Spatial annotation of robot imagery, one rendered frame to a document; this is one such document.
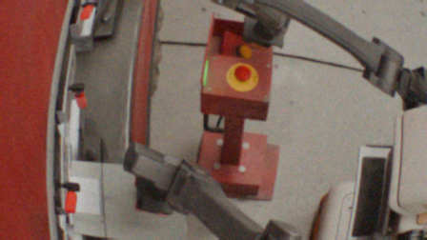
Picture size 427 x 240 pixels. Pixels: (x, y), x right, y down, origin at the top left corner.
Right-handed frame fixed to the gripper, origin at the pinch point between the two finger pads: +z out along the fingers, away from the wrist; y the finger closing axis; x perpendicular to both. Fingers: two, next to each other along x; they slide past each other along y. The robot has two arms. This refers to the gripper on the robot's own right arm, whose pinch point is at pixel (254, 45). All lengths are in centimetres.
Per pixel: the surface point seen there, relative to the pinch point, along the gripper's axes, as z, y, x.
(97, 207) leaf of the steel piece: -14, 32, 54
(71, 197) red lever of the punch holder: -42, 40, 61
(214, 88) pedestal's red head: 2.1, 7.5, 13.1
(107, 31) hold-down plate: -3.1, 37.8, 6.4
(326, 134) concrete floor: 68, -48, -13
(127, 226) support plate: -15, 25, 57
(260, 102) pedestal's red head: 0.2, -3.1, 14.7
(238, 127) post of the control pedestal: 34.5, -7.3, 6.9
